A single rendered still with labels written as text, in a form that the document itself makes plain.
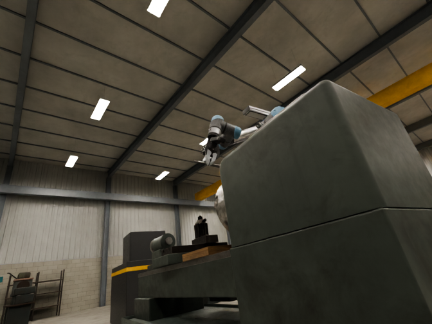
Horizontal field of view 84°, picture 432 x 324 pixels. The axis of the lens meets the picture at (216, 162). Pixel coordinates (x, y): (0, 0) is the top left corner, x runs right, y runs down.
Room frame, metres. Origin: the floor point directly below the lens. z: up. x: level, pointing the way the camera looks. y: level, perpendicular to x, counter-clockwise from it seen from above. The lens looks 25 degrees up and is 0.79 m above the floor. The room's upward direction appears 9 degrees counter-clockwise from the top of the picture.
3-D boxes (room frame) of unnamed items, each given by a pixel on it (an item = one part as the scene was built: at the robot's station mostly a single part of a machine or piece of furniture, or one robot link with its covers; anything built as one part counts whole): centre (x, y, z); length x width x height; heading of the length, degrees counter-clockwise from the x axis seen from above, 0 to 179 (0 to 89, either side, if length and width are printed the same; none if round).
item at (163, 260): (1.81, 0.25, 0.90); 0.53 x 0.30 x 0.06; 126
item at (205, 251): (1.46, 0.05, 0.89); 0.36 x 0.30 x 0.04; 126
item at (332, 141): (0.92, -0.37, 1.06); 0.59 x 0.48 x 0.39; 36
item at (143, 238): (6.47, 2.23, 0.98); 1.81 x 1.22 x 1.95; 34
